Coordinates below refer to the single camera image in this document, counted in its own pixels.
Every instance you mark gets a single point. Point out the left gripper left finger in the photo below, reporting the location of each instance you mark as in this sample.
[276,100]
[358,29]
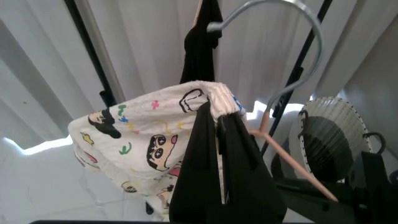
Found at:
[199,186]

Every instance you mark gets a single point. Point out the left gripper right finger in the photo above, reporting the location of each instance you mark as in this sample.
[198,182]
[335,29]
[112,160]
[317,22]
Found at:
[248,193]

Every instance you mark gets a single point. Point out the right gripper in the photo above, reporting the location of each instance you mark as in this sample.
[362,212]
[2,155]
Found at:
[357,208]

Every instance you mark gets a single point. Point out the cream printed garment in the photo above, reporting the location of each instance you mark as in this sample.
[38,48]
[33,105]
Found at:
[140,130]

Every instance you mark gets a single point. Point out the black garment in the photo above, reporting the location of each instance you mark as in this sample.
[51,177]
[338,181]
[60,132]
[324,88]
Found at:
[199,56]

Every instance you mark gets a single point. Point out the white laundry basket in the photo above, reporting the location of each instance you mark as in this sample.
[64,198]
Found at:
[329,143]

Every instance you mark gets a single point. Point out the black clothes rack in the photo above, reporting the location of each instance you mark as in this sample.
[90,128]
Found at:
[93,62]

